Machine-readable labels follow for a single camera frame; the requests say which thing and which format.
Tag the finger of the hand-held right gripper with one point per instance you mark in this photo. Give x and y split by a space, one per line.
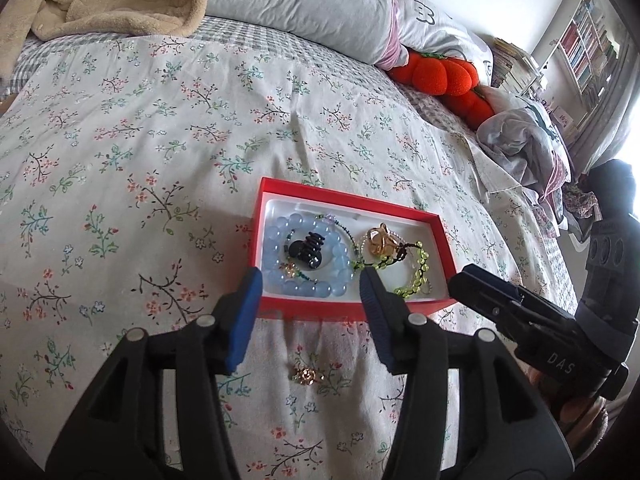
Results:
475 295
492 280

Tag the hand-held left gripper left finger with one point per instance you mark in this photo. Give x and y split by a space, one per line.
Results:
240 320

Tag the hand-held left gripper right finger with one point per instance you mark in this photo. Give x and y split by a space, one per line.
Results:
380 320

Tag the gold flower ornament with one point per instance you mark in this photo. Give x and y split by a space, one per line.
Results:
305 375
289 270

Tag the red cardboard box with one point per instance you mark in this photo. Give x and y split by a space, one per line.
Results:
310 309

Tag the gold hair clip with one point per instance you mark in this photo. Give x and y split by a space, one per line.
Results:
382 242

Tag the person's right hand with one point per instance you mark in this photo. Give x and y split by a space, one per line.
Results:
587 420

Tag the pink striped cloth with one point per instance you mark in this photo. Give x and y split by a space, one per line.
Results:
557 185

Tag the small floral cloth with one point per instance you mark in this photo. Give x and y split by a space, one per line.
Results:
580 200

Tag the crumpled grey clothing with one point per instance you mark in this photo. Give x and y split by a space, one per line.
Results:
515 135

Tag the grey curtain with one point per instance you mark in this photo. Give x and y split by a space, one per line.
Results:
615 110

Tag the orange pumpkin plush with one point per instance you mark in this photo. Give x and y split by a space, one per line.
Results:
435 75

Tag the stack of books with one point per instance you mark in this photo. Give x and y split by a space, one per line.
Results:
515 65

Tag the white bookshelf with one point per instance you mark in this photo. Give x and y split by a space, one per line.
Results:
585 45

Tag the white printed pillow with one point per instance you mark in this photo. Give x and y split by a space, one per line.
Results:
435 10

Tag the grey pillow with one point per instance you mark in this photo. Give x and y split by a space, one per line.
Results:
300 0

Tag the beige fleece blanket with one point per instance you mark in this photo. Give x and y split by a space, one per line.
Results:
100 0

